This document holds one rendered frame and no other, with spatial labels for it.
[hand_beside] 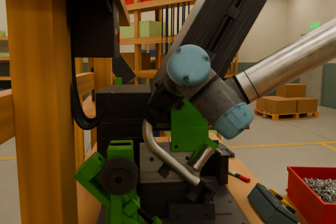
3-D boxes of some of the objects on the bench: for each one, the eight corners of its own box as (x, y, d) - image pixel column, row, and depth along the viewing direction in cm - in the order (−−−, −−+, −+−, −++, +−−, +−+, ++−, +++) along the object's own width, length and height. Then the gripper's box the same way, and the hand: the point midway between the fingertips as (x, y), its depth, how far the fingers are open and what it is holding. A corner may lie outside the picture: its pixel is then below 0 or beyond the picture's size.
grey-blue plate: (216, 173, 114) (217, 138, 112) (218, 175, 112) (219, 140, 110) (192, 174, 113) (193, 139, 112) (193, 176, 111) (194, 140, 110)
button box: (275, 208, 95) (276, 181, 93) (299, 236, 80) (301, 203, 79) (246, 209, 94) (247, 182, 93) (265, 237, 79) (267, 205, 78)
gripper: (212, 81, 67) (195, 96, 88) (178, 48, 67) (170, 70, 88) (186, 108, 65) (176, 116, 86) (152, 74, 66) (150, 90, 87)
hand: (166, 99), depth 86 cm, fingers closed on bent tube, 3 cm apart
